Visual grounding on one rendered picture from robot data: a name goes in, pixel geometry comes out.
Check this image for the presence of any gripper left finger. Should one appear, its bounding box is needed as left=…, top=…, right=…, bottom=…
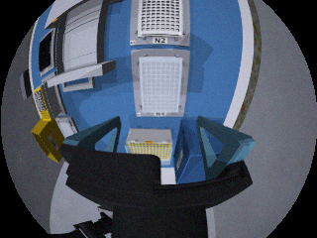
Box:
left=63, top=116, right=122, bottom=152

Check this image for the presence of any blue flat mat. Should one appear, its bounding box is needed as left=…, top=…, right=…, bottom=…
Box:
left=31, top=0, right=243, bottom=168

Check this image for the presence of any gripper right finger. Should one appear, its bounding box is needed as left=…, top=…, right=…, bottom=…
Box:
left=196, top=116, right=256, bottom=180

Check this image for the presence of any blue open-top tray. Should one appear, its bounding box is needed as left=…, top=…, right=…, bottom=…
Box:
left=173, top=119, right=223, bottom=184

